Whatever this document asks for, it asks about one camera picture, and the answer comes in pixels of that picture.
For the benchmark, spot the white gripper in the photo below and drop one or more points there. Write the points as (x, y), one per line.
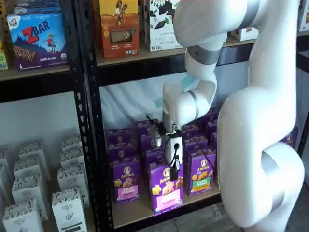
(172, 149)

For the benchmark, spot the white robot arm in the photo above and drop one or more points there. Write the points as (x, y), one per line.
(253, 120)

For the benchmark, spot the purple Annie's box green patch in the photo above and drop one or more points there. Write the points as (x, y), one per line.
(190, 128)
(201, 174)
(195, 142)

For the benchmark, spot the white organic pantry box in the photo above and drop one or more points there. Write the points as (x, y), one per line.
(31, 148)
(4, 157)
(71, 142)
(29, 166)
(68, 212)
(72, 176)
(29, 191)
(21, 220)
(72, 157)

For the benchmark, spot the black metal shelf rack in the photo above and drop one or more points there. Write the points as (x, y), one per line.
(36, 90)
(94, 108)

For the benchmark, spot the purple Annie's box brown bunnies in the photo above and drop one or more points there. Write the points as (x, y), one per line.
(293, 137)

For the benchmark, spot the white Sweet Thins box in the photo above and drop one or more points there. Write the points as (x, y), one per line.
(159, 36)

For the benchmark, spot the orange snack box with woman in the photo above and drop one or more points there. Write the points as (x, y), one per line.
(119, 29)

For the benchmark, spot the blue Z Bar box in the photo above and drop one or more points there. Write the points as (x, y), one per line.
(36, 6)
(38, 43)

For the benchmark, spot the white snack box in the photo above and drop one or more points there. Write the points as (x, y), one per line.
(304, 17)

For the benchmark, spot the green snack box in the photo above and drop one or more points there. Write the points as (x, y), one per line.
(3, 60)

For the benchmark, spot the yellow Bobo's box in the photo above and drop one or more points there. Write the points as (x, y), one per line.
(2, 29)

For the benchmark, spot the white backdrop sheet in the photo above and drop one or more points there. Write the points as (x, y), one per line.
(125, 104)

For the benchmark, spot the teal tape strip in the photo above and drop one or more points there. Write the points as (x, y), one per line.
(188, 81)

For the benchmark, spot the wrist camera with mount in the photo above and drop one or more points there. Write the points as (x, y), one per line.
(157, 135)

